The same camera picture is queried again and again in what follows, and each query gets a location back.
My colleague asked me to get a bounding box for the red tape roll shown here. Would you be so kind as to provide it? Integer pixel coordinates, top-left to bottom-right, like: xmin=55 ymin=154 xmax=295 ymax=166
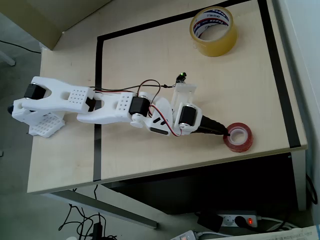
xmin=223 ymin=122 xmax=254 ymax=153

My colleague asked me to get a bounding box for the yellow packing tape roll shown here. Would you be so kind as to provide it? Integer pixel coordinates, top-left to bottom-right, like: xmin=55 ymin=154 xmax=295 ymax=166
xmin=189 ymin=6 xmax=239 ymax=58

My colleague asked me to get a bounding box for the black plug adapter block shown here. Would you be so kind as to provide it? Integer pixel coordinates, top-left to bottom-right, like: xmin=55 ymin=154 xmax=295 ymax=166
xmin=196 ymin=211 xmax=224 ymax=233

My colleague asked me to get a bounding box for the black round plug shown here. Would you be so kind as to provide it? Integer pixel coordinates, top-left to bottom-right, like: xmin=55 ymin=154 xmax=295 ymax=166
xmin=234 ymin=215 xmax=248 ymax=228

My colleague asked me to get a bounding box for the printed paper sheet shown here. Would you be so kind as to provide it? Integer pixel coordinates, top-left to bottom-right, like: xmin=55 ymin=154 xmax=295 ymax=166
xmin=226 ymin=224 xmax=320 ymax=240

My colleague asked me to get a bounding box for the black power adapter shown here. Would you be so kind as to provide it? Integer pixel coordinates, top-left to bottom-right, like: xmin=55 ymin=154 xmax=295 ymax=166
xmin=91 ymin=221 xmax=104 ymax=240

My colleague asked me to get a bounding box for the white furniture leg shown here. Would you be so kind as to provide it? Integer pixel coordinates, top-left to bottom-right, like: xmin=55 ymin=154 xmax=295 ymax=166
xmin=0 ymin=49 xmax=16 ymax=67

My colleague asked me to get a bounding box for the red white servo wire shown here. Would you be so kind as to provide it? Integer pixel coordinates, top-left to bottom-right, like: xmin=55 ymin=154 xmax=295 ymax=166
xmin=149 ymin=104 xmax=181 ymax=137

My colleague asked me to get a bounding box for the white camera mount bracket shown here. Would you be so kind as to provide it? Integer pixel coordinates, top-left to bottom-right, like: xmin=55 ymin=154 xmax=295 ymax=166
xmin=171 ymin=82 xmax=198 ymax=106

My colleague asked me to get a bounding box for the small black gripper camera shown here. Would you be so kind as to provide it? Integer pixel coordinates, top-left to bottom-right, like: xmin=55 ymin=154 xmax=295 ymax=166
xmin=174 ymin=71 xmax=188 ymax=84

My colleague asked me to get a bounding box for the dark looped servo wire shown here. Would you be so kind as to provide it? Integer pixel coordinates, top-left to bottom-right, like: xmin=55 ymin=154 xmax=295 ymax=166
xmin=138 ymin=79 xmax=162 ymax=103

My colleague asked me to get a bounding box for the thin black camera cable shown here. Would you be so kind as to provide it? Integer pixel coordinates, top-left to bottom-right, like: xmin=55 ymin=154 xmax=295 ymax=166
xmin=89 ymin=83 xmax=179 ymax=92

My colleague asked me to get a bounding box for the white power strip red switch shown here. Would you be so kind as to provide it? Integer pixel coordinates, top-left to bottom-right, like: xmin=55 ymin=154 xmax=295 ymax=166
xmin=216 ymin=213 xmax=259 ymax=229
xmin=169 ymin=229 xmax=199 ymax=240

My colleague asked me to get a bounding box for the white power cable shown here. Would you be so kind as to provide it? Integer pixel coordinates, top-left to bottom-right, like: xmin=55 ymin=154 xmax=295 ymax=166
xmin=194 ymin=231 xmax=232 ymax=238
xmin=257 ymin=216 xmax=300 ymax=232

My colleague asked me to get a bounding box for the grey metal desk frame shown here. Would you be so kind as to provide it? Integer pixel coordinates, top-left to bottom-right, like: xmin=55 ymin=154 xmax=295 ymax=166
xmin=39 ymin=149 xmax=308 ymax=230

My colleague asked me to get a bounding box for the black hanging cable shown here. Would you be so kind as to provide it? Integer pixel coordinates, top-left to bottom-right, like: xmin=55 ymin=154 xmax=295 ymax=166
xmin=305 ymin=173 xmax=319 ymax=209

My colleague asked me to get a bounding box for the tangled black floor cable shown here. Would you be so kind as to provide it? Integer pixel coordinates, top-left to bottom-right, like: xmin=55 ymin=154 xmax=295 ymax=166
xmin=58 ymin=184 xmax=118 ymax=240

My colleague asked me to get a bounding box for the thin black floor cable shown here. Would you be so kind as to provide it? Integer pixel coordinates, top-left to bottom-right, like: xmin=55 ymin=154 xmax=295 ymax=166
xmin=0 ymin=39 xmax=41 ymax=54

